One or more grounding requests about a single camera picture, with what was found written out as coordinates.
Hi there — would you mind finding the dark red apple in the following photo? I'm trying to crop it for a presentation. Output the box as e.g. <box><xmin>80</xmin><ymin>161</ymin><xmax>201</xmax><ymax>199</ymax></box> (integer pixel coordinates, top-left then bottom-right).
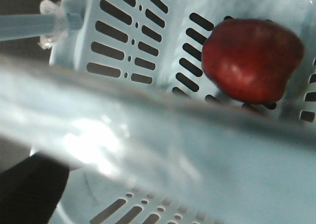
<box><xmin>201</xmin><ymin>19</ymin><xmax>305</xmax><ymax>104</ymax></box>

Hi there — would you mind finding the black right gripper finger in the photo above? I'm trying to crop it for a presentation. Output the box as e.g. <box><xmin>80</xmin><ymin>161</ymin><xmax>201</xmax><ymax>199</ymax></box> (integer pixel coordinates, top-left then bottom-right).
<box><xmin>0</xmin><ymin>153</ymin><xmax>70</xmax><ymax>224</ymax></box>

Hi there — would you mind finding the light blue plastic basket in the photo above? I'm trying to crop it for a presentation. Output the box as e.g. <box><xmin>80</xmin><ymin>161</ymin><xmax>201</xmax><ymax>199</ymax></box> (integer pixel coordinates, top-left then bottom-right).
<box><xmin>0</xmin><ymin>0</ymin><xmax>316</xmax><ymax>224</ymax></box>

